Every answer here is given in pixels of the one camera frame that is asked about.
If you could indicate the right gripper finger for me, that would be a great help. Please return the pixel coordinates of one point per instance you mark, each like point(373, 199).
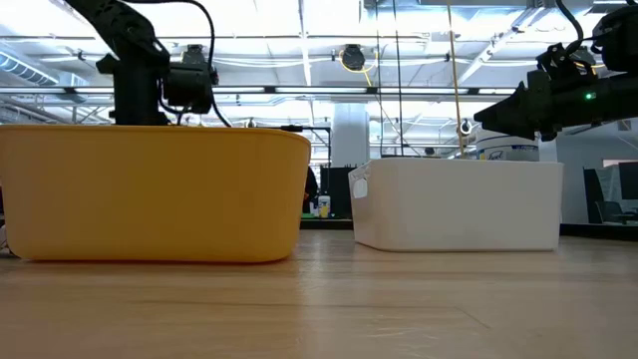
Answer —
point(521, 132)
point(513, 109)

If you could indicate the white plastic bin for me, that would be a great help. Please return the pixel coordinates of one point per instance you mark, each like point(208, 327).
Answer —
point(458, 209)

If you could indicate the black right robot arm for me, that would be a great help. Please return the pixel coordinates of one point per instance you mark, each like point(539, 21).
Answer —
point(620, 40)

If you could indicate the white disinfecting wipes canister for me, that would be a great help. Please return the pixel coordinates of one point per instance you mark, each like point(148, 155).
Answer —
point(503, 149)

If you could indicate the yellow plastic bin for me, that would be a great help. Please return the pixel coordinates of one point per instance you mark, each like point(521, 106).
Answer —
point(149, 199)

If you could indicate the black office chair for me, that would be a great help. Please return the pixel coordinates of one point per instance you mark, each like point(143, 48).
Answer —
point(608, 212)

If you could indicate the long ceiling light bar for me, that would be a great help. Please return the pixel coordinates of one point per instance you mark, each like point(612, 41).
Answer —
point(349, 90)

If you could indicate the white building column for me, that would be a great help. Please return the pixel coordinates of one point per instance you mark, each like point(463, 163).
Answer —
point(349, 134)

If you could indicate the black cabinet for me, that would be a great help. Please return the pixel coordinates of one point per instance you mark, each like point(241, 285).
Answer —
point(339, 192)

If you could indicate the small white yellow bottle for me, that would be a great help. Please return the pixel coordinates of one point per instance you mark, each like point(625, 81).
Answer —
point(324, 205)

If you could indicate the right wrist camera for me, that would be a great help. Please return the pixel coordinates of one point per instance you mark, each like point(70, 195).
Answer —
point(563, 62)

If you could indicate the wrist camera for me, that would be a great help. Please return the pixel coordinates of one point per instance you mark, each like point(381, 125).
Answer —
point(563, 62)
point(189, 82)

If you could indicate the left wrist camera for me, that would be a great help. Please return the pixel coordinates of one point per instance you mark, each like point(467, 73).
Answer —
point(189, 82)

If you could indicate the dark wall screen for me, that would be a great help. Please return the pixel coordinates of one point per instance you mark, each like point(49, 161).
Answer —
point(629, 179)

